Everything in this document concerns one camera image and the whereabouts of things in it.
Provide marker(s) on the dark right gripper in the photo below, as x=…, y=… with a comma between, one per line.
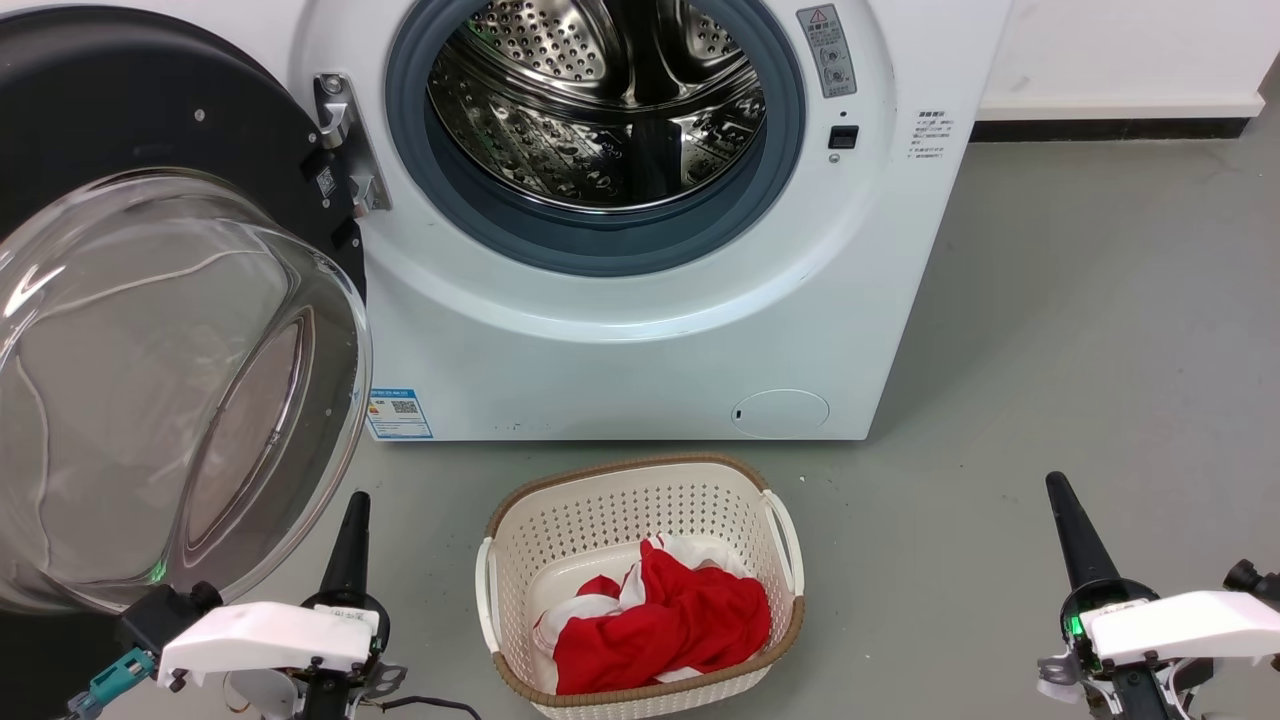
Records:
x=1140, y=695

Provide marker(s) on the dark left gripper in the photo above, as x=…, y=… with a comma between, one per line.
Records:
x=330, y=703

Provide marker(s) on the black round glass washer door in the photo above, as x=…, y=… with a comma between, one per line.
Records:
x=120, y=110

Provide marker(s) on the white front-load washing machine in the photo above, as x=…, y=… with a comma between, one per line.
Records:
x=620, y=370

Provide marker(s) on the silver metal door hinge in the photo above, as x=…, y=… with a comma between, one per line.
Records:
x=345, y=130

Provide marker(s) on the blue energy label sticker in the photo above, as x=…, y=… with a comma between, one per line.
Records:
x=400, y=414

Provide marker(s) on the cream plastic laundry basket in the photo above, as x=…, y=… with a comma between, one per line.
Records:
x=620, y=505

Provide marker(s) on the round white filter cover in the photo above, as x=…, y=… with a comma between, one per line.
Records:
x=780, y=413

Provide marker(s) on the red and white garment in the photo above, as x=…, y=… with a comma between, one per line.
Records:
x=680, y=625

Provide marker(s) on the small printed text label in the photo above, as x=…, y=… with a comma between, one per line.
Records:
x=932, y=135

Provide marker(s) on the stainless steel washer drum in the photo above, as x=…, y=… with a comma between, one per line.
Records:
x=590, y=140

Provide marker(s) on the grey warning sticker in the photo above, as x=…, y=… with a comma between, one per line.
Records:
x=828, y=50

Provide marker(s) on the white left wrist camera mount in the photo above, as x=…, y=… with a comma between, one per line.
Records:
x=260, y=635

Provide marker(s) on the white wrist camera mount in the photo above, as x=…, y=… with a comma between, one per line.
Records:
x=1190, y=625
x=260, y=635

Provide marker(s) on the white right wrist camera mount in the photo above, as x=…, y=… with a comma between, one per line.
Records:
x=1190, y=625

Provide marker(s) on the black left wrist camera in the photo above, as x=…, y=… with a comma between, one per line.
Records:
x=160, y=612

